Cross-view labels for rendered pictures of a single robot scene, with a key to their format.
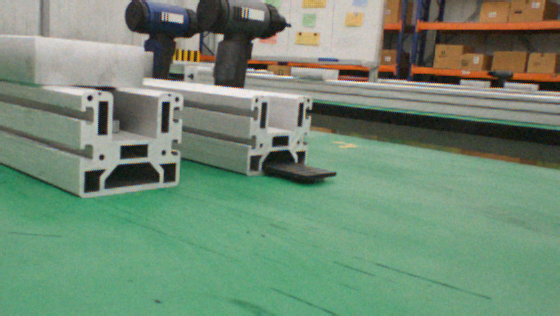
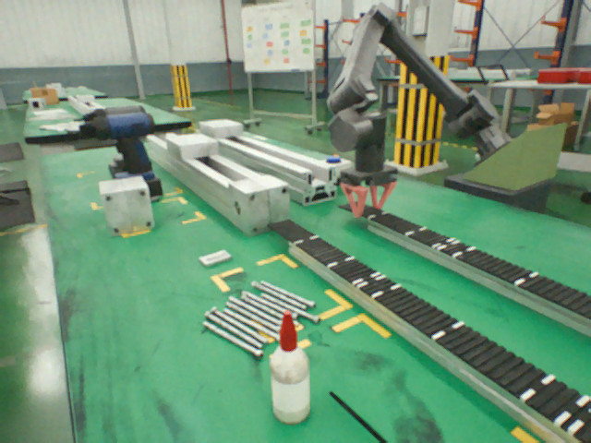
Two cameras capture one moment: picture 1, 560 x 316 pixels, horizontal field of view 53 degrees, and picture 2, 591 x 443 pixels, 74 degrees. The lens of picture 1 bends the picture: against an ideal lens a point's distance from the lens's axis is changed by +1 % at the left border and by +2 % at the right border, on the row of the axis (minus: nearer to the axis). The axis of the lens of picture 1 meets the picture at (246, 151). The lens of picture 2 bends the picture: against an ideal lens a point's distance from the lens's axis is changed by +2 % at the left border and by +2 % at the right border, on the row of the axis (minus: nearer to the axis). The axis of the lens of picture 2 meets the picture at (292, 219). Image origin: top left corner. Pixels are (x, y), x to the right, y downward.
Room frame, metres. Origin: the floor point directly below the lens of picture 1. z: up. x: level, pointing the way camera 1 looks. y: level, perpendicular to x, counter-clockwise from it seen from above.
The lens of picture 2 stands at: (1.93, 0.85, 1.11)
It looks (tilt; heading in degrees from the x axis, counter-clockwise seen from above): 22 degrees down; 195
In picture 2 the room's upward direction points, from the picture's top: 2 degrees counter-clockwise
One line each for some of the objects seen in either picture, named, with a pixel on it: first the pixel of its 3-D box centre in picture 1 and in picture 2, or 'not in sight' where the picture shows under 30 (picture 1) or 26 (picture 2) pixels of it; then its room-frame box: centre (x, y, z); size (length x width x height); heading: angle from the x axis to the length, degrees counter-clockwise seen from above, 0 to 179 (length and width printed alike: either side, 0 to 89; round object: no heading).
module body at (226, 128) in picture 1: (93, 100); (194, 165); (0.88, 0.25, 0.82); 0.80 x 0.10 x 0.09; 46
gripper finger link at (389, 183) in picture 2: not in sight; (372, 192); (1.14, 0.80, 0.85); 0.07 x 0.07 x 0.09; 46
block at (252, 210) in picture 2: not in sight; (264, 203); (1.18, 0.58, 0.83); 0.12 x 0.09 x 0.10; 136
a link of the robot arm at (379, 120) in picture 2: not in sight; (368, 129); (1.15, 0.79, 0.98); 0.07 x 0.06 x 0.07; 155
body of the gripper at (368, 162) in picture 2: not in sight; (369, 160); (1.15, 0.79, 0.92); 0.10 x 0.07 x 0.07; 136
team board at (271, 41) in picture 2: not in sight; (279, 70); (-4.75, -1.14, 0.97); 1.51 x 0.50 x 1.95; 67
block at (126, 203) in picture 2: not in sight; (132, 204); (1.23, 0.29, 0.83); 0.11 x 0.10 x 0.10; 132
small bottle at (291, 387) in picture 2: not in sight; (289, 363); (1.64, 0.76, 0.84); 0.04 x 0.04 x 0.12
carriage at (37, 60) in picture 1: (52, 73); (221, 132); (0.57, 0.20, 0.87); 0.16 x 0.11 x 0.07; 46
